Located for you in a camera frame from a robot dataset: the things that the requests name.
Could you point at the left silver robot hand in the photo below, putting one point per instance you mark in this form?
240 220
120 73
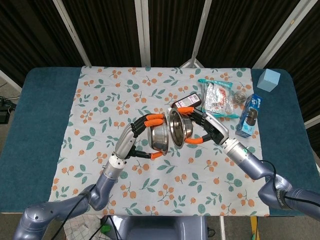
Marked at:
126 140

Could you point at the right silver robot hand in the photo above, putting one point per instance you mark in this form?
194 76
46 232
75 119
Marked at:
216 128

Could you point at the stainless steel bowl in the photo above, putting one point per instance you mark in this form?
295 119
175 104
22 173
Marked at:
178 130
158 137

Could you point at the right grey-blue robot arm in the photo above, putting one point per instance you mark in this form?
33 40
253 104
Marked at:
250 165

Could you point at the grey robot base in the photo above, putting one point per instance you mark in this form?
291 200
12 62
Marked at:
160 228

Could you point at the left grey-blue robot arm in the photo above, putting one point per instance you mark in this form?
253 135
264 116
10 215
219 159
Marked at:
105 185

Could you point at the teal-edged snack packet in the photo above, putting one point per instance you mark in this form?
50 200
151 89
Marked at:
216 97

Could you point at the blue cookie box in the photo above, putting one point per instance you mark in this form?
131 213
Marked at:
250 116

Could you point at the brown medicine bottle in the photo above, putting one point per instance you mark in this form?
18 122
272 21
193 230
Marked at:
190 99

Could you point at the small clear glass cup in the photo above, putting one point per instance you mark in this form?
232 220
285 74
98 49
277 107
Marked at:
240 97

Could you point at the floral print tablecloth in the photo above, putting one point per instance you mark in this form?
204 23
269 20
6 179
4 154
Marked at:
155 187

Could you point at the light blue foam cube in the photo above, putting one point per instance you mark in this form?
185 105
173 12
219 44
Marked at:
267 81

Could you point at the teal blue table cover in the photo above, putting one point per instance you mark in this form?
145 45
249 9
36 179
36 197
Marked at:
42 112

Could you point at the small green object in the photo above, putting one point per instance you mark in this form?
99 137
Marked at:
106 228

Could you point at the white table leg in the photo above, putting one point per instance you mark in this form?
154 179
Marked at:
222 228

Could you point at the black power strip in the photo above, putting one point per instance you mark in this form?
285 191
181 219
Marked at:
4 112

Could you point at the white partition frame rail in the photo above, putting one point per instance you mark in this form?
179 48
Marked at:
312 121
10 80

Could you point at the white partition frame post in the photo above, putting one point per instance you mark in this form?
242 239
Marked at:
143 32
200 32
280 35
72 32

